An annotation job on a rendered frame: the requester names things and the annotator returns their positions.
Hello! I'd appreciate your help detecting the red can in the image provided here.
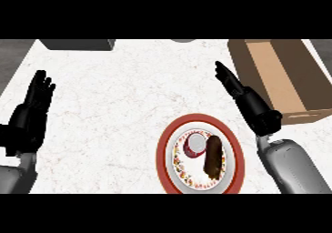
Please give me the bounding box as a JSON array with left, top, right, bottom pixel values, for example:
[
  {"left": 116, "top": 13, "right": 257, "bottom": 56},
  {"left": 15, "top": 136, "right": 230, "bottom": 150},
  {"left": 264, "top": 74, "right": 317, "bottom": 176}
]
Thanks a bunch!
[{"left": 183, "top": 132, "right": 208, "bottom": 159}]

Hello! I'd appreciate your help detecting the dark grey appliance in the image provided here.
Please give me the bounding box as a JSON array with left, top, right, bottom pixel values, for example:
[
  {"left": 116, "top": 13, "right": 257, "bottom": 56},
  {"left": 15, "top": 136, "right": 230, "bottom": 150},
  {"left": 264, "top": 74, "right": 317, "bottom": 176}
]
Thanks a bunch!
[{"left": 38, "top": 39, "right": 116, "bottom": 52}]

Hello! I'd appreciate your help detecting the brown cardboard box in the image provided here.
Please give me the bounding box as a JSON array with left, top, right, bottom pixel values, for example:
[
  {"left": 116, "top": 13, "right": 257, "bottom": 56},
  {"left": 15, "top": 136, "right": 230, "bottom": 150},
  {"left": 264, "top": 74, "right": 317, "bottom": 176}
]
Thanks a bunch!
[{"left": 226, "top": 39, "right": 332, "bottom": 126}]

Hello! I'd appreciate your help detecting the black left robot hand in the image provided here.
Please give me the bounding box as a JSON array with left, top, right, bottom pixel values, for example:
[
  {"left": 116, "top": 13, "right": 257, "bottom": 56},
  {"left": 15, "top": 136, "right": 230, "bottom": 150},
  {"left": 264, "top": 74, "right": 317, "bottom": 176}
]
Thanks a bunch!
[{"left": 0, "top": 69, "right": 56, "bottom": 157}]

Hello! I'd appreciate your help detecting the red rimmed white plate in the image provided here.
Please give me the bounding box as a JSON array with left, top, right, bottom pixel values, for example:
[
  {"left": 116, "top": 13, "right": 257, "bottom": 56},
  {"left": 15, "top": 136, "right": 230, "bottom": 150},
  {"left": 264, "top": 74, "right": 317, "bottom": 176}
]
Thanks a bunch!
[{"left": 155, "top": 113, "right": 246, "bottom": 195}]

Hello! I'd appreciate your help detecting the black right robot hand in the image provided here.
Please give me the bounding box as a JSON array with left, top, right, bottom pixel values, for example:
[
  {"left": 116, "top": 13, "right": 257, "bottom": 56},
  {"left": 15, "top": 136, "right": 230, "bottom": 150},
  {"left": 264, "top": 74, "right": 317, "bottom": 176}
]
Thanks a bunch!
[{"left": 214, "top": 60, "right": 283, "bottom": 137}]

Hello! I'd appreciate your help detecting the brown sausage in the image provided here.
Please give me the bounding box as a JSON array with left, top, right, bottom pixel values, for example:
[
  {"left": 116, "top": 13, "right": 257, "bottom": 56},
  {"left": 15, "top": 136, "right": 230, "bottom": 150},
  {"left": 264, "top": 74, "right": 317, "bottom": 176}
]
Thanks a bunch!
[{"left": 202, "top": 135, "right": 224, "bottom": 180}]

